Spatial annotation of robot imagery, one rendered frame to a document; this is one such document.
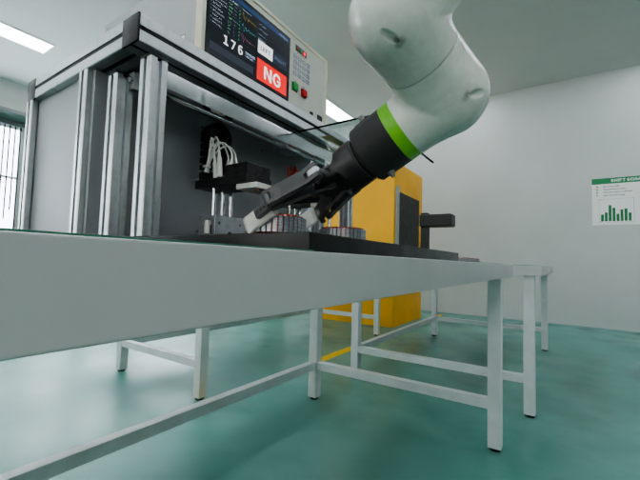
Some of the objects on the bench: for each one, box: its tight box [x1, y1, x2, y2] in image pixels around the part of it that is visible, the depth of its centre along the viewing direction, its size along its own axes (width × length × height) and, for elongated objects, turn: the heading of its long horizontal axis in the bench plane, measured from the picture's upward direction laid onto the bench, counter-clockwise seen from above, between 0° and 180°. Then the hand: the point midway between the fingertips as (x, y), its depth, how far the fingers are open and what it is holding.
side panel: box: [17, 69, 93, 233], centre depth 72 cm, size 28×3×32 cm
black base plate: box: [126, 231, 458, 261], centre depth 77 cm, size 47×64×2 cm
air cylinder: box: [198, 214, 244, 234], centre depth 74 cm, size 5×8×6 cm
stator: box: [319, 227, 366, 240], centre depth 86 cm, size 11×11×4 cm
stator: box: [244, 213, 307, 233], centre depth 66 cm, size 11×11×4 cm
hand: (276, 225), depth 66 cm, fingers closed on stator, 11 cm apart
